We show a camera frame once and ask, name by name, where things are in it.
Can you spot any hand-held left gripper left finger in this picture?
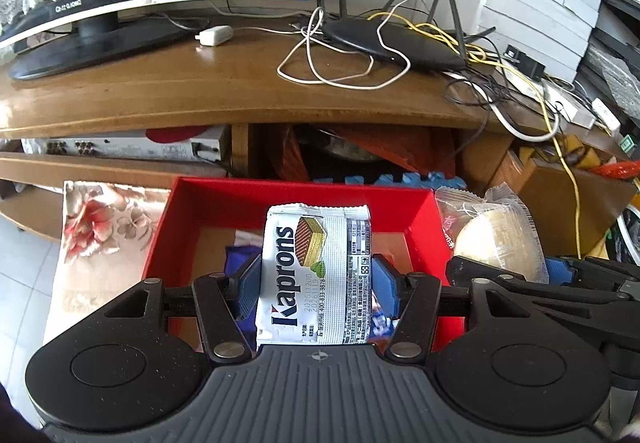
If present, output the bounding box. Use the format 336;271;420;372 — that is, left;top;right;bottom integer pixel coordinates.
102;254;263;366

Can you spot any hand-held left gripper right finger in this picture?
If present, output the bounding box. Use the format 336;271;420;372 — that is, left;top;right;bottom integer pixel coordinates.
372;254;538;366

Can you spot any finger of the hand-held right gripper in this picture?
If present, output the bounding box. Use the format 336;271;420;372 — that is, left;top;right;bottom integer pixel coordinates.
446;257;618;324
546;257;640;285

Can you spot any round cake clear wrapper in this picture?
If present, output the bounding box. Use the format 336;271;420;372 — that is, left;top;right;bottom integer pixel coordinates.
434;186;551;285

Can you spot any white wafer packet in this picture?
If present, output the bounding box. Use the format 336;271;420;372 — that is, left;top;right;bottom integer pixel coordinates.
255;204;376;348

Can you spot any red cardboard box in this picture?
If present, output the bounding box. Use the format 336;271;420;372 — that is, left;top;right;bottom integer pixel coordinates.
142;176;453;354

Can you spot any brown cardboard box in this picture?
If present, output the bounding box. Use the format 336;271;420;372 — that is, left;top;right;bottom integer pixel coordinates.
462;133;638;259

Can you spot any blue foam mat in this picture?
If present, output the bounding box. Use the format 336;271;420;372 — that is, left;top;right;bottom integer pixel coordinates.
312;169;468;191

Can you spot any red plastic bag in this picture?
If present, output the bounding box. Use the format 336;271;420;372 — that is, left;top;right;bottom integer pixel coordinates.
595;160;640;181

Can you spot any orange plastic bag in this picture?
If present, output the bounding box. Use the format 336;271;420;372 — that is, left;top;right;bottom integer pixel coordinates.
270;124;458;178

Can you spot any floral tablecloth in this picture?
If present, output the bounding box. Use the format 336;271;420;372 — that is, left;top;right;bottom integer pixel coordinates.
42;180;173;344

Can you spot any white power strip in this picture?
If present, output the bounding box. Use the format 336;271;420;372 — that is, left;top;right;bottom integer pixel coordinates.
592;98;622;134
542;78;596;128

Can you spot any red round pad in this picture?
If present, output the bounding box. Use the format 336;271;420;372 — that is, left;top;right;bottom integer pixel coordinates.
145;127;206;144

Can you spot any silver media player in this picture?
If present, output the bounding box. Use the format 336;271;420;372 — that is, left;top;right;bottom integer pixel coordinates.
20;125;231;161

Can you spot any wooden television cabinet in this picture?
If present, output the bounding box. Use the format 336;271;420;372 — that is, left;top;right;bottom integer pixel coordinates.
0;18;601;244

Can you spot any black power adapter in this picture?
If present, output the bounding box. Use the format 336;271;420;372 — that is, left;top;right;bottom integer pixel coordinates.
505;44;546;78

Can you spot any black router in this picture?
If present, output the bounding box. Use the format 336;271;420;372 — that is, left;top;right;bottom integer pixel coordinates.
320;0;496;71

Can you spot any white charger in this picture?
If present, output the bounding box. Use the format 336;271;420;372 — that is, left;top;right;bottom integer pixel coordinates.
195;25;234;46

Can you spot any dark storage rack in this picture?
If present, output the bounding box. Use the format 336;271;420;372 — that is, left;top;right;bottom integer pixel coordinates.
575;0;640;124

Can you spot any yellow cable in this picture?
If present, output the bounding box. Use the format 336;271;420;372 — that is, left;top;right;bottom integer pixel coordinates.
367;0;586;260

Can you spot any thick white cable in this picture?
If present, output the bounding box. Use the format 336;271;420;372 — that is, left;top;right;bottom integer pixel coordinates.
487;63;561;141

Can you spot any black cable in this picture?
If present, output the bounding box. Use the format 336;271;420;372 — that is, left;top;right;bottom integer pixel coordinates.
445;68;551;161

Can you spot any thin white cable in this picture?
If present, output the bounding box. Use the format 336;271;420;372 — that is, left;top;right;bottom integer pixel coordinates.
220;5;416;88

